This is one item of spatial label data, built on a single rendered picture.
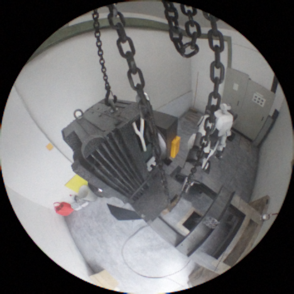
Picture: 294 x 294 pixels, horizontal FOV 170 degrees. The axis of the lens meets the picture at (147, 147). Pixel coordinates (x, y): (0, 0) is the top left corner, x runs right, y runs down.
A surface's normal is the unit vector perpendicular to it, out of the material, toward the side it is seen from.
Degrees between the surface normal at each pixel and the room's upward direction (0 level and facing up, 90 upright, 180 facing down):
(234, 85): 90
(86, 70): 90
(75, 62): 90
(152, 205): 0
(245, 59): 90
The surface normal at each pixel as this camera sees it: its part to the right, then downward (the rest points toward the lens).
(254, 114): -0.73, 0.60
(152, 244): -0.17, -0.63
